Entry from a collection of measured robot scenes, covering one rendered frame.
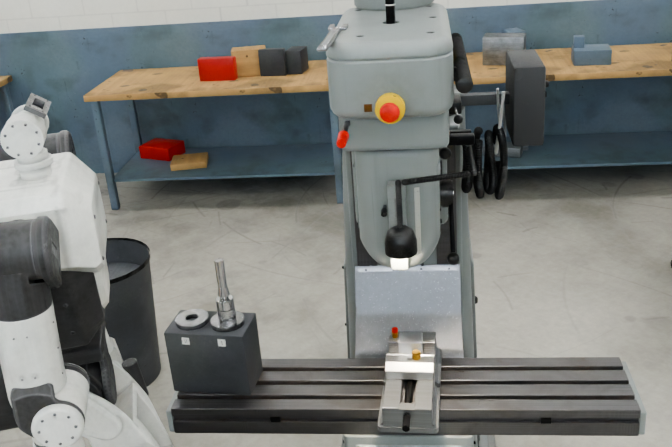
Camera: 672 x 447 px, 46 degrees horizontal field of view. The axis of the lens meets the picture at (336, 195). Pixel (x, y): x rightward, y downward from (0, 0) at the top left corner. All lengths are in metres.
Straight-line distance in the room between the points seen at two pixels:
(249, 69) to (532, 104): 3.88
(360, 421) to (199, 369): 0.45
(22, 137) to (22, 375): 0.37
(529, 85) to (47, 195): 1.22
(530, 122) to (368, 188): 0.49
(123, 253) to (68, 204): 2.69
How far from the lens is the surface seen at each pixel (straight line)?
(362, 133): 1.73
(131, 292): 3.69
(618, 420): 2.17
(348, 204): 2.36
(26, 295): 1.24
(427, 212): 1.84
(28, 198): 1.35
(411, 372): 2.06
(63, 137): 1.63
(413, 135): 1.73
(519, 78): 2.05
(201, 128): 6.49
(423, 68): 1.59
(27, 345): 1.28
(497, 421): 2.13
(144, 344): 3.86
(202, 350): 2.15
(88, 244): 1.37
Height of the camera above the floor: 2.21
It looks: 22 degrees down
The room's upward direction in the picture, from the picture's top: 4 degrees counter-clockwise
